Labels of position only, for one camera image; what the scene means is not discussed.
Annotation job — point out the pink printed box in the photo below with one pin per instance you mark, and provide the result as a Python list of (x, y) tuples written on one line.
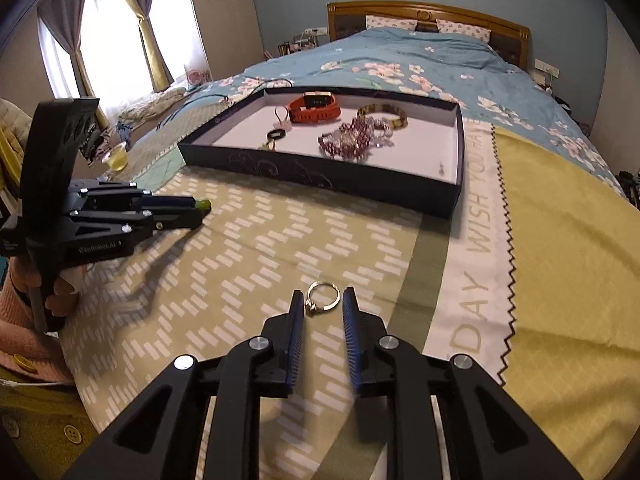
[(197, 75)]

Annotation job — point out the dark blue tray box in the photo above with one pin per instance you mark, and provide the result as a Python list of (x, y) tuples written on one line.
[(410, 160)]

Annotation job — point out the plastic cup of yellow drink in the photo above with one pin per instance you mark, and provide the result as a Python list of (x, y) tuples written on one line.
[(116, 160)]

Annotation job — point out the blue floral duvet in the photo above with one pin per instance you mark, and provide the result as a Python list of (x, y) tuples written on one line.
[(400, 55)]

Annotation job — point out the clear bedside organizer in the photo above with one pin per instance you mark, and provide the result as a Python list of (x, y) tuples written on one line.
[(300, 45)]

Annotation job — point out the yellow curtain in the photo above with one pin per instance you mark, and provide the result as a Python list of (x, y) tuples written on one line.
[(155, 55)]

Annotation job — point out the beige wardrobe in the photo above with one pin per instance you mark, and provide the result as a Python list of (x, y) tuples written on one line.
[(225, 15)]

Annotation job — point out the wooden bed headboard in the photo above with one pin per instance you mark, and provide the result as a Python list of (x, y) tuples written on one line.
[(480, 12)]

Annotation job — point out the tortoiseshell bangle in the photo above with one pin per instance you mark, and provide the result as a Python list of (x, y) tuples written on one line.
[(381, 106)]

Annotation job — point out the white wall outlet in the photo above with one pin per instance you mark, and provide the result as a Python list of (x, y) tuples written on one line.
[(316, 30), (546, 65)]

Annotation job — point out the orange smartwatch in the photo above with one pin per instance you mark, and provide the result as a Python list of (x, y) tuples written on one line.
[(320, 115)]

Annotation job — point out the olive knit cardigan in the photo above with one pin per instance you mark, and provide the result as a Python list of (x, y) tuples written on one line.
[(45, 420)]

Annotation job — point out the pile of dark clothes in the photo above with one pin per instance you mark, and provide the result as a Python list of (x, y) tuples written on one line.
[(630, 187)]

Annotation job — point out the window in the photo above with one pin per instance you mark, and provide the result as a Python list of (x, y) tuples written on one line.
[(110, 45)]

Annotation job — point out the patterned patchwork blanket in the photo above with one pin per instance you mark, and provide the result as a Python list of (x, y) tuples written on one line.
[(225, 270)]

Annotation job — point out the white floral quilt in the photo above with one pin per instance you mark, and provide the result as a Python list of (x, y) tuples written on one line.
[(150, 102)]

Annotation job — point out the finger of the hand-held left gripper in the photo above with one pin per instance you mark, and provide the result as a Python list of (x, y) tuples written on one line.
[(130, 199), (150, 221)]

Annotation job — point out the person's left hand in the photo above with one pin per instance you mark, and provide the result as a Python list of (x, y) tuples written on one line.
[(62, 295)]

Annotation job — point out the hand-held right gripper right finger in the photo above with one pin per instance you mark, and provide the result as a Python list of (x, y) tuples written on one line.
[(352, 340)]

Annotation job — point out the white printed pillow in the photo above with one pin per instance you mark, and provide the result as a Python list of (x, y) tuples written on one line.
[(392, 23), (465, 30)]

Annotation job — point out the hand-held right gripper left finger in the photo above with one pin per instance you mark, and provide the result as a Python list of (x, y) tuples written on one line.
[(295, 340)]

